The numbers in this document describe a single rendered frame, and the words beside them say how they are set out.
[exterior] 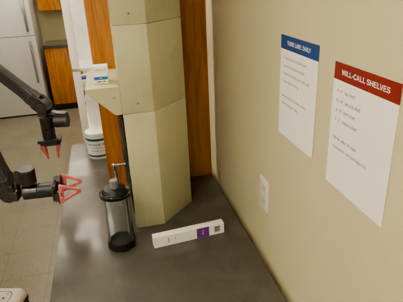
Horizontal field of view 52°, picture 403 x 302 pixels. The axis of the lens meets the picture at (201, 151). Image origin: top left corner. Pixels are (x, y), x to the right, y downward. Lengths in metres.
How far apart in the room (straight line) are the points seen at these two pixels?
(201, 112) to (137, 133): 0.49
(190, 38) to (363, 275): 1.23
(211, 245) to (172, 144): 0.41
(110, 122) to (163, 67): 0.48
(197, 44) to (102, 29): 0.40
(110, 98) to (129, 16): 0.28
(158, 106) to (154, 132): 0.09
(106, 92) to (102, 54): 0.38
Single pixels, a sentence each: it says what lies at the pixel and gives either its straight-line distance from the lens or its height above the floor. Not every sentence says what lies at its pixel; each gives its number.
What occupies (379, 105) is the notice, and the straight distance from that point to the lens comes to 0.80.
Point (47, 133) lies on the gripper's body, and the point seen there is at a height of 1.22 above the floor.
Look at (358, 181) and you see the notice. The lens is 0.89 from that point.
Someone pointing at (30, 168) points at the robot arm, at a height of 1.24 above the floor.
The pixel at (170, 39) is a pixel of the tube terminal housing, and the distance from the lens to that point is 1.53.
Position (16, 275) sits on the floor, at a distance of 3.23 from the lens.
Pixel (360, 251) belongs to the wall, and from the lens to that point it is 0.94.
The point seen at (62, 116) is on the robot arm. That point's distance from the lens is 1.93.
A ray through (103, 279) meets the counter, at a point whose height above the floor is 0.94.
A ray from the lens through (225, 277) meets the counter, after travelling 1.42.
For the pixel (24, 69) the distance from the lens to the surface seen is 6.50.
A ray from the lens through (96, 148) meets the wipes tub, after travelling 2.31.
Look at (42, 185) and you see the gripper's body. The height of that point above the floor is 1.16.
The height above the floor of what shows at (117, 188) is 1.18.
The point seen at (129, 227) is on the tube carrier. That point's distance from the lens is 1.53.
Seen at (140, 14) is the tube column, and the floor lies 1.74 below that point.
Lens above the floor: 1.86
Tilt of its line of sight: 23 degrees down
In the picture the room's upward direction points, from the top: 3 degrees counter-clockwise
